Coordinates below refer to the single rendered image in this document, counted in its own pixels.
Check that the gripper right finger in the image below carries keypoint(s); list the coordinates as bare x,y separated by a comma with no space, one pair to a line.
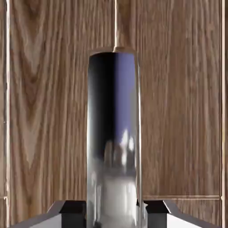
156,213

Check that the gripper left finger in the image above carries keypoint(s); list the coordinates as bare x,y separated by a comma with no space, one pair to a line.
71,213

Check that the brown wooden drawer front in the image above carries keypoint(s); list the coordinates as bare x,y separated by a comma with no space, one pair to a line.
44,106

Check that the brown wooden cabinet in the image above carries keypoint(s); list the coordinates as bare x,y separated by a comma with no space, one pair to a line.
3,106

